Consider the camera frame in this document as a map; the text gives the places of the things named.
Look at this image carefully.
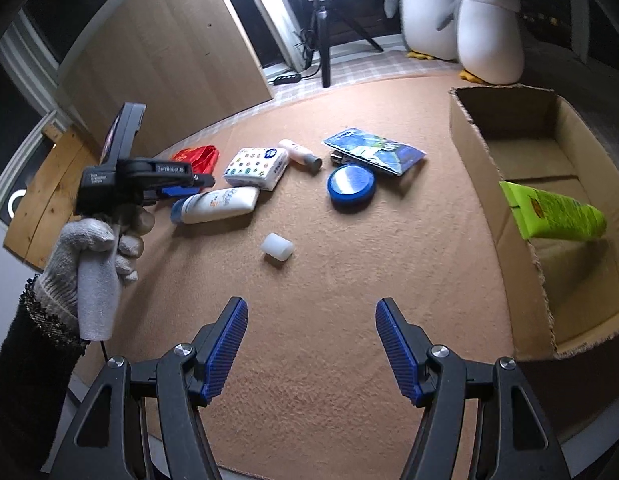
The white lotion bottle blue cap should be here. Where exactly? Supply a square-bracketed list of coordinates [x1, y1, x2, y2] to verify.
[170, 186, 261, 225]

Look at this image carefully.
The person's left hand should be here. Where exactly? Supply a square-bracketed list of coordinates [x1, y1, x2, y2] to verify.
[35, 205, 156, 347]

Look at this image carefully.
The small white plastic cap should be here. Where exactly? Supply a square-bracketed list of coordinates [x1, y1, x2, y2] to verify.
[260, 233, 295, 264]

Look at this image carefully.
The person's left forearm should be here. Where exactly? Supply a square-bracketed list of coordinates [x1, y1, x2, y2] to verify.
[0, 274, 86, 480]

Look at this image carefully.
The small penguin plush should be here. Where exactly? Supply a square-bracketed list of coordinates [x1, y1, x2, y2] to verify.
[436, 0, 525, 86]

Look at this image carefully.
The white patterned tissue pack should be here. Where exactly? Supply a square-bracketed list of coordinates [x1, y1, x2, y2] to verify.
[222, 147, 290, 192]

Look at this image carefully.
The red drawstring pouch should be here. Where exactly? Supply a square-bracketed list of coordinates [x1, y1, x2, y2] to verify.
[172, 144, 220, 179]

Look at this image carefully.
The light wooden cabinet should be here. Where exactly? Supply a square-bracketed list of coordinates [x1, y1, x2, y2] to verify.
[56, 0, 275, 162]

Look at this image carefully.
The cardboard box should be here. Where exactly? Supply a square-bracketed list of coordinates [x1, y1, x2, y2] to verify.
[448, 85, 619, 362]

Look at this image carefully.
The green tube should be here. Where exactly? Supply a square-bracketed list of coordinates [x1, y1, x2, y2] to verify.
[499, 181, 607, 241]

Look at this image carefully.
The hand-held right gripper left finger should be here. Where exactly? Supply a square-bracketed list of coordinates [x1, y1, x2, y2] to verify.
[48, 296, 249, 480]

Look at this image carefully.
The round blue tin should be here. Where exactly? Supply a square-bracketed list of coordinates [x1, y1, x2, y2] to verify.
[327, 164, 377, 210]

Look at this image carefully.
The black tripod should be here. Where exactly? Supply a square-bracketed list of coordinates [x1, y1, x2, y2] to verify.
[294, 0, 385, 89]

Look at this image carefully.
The large penguin plush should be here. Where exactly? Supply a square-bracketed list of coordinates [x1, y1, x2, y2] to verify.
[383, 0, 466, 64]

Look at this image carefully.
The small white bottle grey cap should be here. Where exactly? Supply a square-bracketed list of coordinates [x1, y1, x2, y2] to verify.
[278, 139, 323, 175]

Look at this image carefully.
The blue printed packet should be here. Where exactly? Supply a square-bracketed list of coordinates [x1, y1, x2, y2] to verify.
[322, 127, 427, 177]

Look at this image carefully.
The pine wood panel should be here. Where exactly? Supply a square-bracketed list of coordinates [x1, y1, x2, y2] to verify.
[2, 125, 103, 272]

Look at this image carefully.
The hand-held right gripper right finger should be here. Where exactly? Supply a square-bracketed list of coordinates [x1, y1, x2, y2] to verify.
[375, 297, 573, 480]

